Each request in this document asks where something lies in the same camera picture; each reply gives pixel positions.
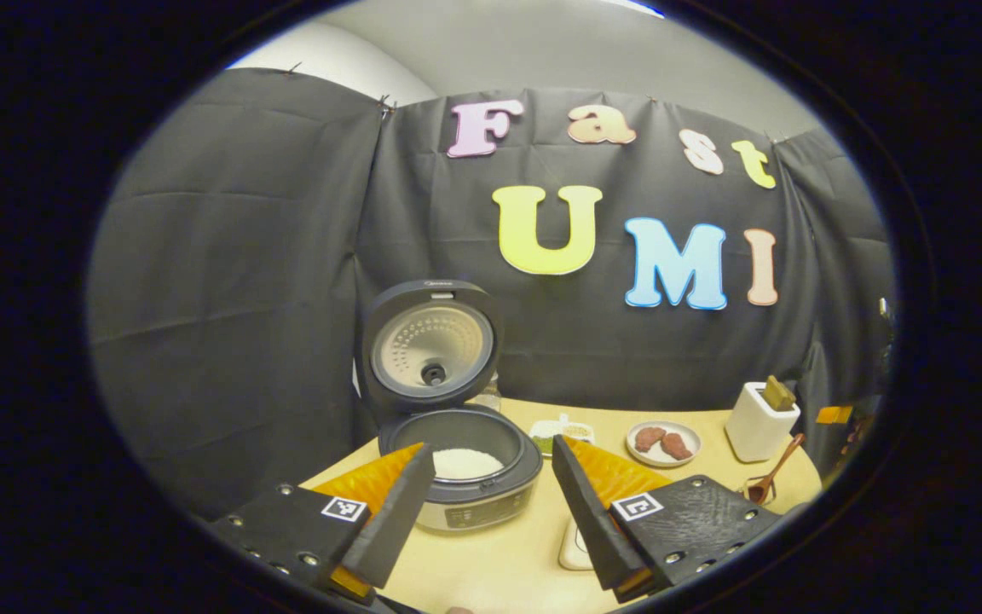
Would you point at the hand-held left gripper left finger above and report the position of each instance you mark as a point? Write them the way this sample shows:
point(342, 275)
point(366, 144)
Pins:
point(393, 520)

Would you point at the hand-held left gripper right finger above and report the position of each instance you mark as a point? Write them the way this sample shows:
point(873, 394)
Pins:
point(589, 520)

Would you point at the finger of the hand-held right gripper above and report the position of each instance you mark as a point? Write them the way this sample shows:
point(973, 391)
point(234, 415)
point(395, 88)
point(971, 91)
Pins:
point(832, 414)

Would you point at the brown wooden spoon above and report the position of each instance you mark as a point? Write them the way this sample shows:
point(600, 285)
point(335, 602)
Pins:
point(785, 460)

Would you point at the grey rice cooker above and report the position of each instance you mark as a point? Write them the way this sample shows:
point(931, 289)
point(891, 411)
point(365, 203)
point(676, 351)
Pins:
point(482, 510)

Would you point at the white uncooked rice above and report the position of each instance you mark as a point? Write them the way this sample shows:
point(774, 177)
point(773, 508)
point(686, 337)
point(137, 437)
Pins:
point(465, 463)

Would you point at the brown bread slice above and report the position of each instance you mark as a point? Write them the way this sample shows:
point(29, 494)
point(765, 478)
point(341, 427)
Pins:
point(778, 395)

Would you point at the white toaster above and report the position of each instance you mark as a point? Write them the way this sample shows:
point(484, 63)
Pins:
point(755, 431)

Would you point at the green mung beans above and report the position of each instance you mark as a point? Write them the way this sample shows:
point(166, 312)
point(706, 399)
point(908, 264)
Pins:
point(545, 444)

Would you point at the yellow soybeans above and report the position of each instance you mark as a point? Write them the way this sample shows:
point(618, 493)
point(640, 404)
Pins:
point(576, 431)

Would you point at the red meat piece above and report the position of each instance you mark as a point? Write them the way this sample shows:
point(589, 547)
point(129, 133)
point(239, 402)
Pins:
point(649, 438)
point(677, 446)

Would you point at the white divided dish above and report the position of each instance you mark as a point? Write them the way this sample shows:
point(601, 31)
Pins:
point(561, 420)

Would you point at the round white plate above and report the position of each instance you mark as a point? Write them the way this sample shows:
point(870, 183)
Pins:
point(687, 431)

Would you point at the small glass bottle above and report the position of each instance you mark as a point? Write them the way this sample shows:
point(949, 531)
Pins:
point(491, 396)

